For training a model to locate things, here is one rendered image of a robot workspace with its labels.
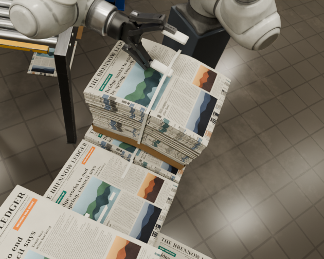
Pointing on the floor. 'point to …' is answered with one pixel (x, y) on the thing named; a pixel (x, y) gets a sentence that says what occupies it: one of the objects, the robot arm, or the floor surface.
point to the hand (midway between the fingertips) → (175, 56)
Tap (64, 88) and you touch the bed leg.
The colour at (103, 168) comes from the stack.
